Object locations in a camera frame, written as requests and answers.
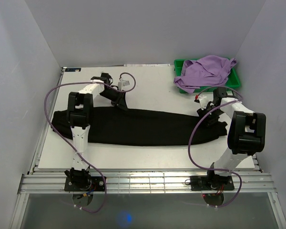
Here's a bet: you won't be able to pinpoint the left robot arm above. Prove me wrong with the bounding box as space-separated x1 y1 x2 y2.
65 73 130 191

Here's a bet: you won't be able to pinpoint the aluminium frame rail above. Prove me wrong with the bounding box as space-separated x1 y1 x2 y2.
18 170 277 194

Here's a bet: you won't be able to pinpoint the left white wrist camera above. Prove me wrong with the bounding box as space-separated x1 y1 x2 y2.
118 76 130 89

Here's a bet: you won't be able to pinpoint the papers behind table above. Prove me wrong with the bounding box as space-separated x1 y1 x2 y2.
123 63 171 67

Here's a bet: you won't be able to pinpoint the green plastic bin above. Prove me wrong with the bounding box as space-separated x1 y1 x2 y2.
174 59 241 93

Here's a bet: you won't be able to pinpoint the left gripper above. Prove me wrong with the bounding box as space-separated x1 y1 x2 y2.
99 89 129 112

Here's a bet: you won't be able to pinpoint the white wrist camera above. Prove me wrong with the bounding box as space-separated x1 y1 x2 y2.
194 95 209 110
118 76 130 89

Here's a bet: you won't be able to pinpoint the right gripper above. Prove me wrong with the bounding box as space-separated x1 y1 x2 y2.
197 104 225 129

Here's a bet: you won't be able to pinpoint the black trousers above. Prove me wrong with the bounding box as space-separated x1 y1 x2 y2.
51 106 228 147

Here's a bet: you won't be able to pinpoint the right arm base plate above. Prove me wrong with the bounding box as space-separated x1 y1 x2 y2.
184 175 235 191

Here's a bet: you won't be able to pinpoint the blue label sticker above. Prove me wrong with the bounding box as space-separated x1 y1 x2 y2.
64 68 81 72

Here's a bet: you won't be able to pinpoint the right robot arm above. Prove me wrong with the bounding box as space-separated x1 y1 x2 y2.
190 87 266 190

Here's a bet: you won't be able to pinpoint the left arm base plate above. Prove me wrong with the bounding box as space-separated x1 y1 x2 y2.
63 177 105 192

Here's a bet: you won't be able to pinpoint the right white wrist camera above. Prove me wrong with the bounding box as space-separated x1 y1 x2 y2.
194 95 209 110

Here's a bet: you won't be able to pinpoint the purple trousers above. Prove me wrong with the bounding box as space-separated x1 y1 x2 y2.
174 55 237 94

